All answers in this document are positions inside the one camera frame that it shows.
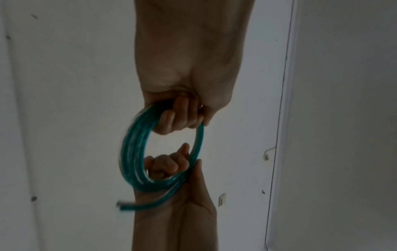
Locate person's left hand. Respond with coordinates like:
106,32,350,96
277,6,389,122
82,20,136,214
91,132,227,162
133,0,256,135

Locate person's right hand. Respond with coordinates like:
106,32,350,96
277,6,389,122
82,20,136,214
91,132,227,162
133,143,218,221

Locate clear green striped tube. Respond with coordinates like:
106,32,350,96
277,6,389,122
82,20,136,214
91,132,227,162
116,100,206,212

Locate bent grey wire stub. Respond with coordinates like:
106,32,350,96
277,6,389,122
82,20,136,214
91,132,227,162
263,145,277,162

